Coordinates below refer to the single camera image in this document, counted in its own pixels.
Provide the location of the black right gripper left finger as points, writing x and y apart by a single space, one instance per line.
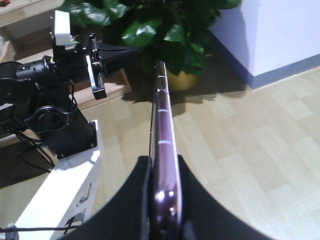
125 216

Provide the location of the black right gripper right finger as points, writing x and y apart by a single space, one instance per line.
204 218

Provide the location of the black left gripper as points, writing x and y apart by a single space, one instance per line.
81 64

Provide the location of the black foldable smartphone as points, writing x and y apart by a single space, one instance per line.
165 196

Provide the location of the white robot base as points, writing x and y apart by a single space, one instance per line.
68 192

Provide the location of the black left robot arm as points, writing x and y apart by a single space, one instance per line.
40 108

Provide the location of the wooden desk shelf unit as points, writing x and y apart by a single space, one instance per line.
25 27

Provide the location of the green potted plant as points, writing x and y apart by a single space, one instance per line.
173 31

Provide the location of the yellow plant pot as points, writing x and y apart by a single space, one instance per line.
182 81

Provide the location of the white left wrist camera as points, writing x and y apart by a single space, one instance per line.
61 28

